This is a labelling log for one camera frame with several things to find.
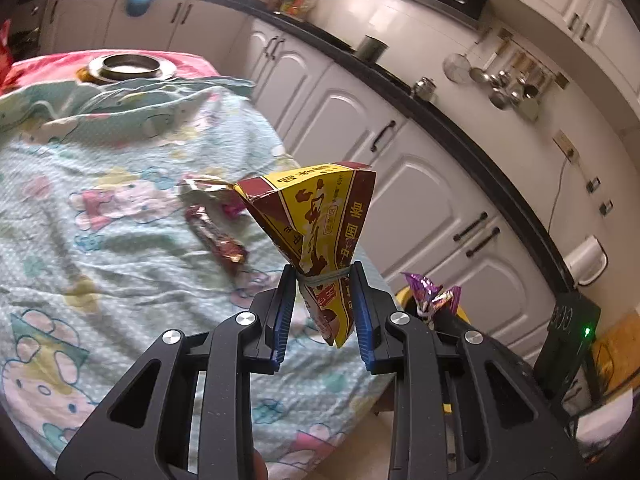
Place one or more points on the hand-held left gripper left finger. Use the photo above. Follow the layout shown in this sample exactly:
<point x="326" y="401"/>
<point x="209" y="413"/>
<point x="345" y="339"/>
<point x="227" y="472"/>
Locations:
<point x="282" y="320"/>

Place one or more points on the hanging metal utensils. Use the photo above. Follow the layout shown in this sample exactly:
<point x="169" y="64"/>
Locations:
<point x="500" y="92"/>

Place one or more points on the light blue cartoon printed blanket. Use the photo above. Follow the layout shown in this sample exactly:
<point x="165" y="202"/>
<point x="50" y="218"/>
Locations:
<point x="125" y="285"/>

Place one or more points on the pink blanket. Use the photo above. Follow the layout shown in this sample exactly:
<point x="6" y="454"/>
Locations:
<point x="50" y="62"/>

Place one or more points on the metal bowl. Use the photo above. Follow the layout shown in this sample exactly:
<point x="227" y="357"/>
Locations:
<point x="130" y="67"/>

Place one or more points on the black kitchen countertop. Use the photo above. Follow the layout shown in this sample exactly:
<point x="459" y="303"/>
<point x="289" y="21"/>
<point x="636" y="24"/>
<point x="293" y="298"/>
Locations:
<point x="320" y="36"/>

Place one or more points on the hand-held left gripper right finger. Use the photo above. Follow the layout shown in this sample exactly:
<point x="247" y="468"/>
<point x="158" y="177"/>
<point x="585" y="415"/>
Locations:
<point x="362" y="320"/>

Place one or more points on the lidded metal jug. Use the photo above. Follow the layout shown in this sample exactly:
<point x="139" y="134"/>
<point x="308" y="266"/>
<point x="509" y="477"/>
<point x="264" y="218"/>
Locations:
<point x="424" y="89"/>

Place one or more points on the red silver foil wrapper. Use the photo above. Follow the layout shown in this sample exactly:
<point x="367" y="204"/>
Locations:
<point x="205" y="185"/>

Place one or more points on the white wall cabinets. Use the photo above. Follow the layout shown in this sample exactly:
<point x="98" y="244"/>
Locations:
<point x="575" y="0"/>

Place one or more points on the wooden board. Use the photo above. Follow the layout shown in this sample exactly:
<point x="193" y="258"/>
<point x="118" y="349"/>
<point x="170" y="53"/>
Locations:
<point x="625" y="350"/>

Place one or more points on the yellow rimmed black bin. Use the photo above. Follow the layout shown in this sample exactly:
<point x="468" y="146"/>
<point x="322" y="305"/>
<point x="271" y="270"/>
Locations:
<point x="402" y="296"/>

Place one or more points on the yellow maroon snack packet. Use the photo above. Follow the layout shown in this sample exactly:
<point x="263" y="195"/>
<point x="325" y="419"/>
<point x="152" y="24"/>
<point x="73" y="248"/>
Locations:
<point x="310" y="220"/>

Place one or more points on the row of white cabinet doors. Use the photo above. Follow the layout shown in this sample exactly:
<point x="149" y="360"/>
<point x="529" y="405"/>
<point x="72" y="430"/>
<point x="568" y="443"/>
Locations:
<point x="440" y="185"/>

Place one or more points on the dark red snack wrapper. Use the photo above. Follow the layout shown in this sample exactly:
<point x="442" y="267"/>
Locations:
<point x="215" y="240"/>

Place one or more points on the purple candy wrapper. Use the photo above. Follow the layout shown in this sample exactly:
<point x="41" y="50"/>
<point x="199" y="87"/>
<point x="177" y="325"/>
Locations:
<point x="425" y="292"/>

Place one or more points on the metal mesh strainer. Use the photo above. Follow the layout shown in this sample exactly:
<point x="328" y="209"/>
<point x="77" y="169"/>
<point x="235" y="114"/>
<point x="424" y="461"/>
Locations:
<point x="457" y="67"/>

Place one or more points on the metal cup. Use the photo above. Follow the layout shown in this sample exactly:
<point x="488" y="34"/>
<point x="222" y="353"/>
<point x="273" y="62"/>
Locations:
<point x="371" y="49"/>

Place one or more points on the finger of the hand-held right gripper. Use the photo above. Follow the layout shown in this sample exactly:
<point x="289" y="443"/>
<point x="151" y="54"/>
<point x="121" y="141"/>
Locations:
<point x="450" y="324"/>

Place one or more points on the wall socket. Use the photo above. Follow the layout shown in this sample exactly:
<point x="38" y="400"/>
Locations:
<point x="565" y="144"/>

